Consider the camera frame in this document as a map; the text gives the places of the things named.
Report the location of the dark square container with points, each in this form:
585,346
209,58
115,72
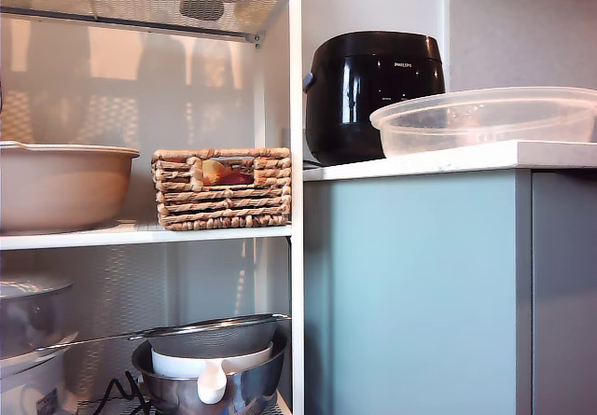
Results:
201,7

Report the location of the pale yellow onion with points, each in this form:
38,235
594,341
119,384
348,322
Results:
213,171

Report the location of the white metal shelf unit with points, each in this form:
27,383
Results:
297,107

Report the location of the grey-blue cabinet with white counter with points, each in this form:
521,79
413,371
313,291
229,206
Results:
420,294

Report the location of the woven wicker basket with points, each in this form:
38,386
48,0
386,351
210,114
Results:
224,205

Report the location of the stainless steel mixing bowl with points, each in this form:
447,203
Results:
252,387

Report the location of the white electric food steamer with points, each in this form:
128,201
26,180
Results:
25,377

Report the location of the beige plastic bowl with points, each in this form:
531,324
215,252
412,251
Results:
60,191

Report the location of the red-brown onion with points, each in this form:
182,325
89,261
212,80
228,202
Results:
239,179

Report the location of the metal mesh strainer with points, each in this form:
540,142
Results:
214,340

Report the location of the clear plastic microwave lid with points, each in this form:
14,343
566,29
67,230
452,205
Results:
485,126

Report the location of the black rice cooker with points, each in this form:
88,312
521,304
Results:
345,98

